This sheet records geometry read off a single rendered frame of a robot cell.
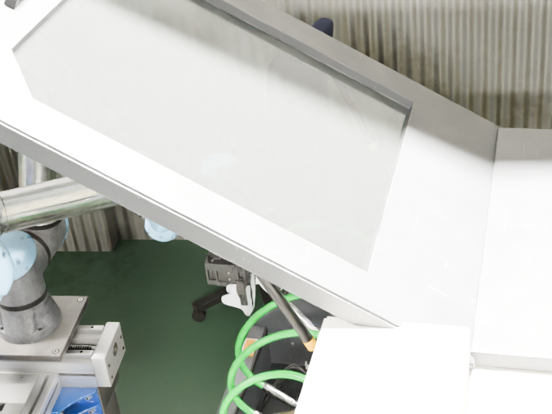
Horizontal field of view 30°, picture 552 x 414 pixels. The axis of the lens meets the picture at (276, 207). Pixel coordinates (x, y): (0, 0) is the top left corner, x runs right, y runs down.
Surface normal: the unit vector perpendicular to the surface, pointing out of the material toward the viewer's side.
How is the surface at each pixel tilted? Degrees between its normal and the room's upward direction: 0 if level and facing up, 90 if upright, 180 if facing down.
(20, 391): 0
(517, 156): 0
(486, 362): 90
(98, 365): 90
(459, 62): 90
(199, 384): 0
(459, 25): 90
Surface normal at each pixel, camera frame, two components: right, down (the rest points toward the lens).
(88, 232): -0.15, 0.55
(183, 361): -0.10, -0.84
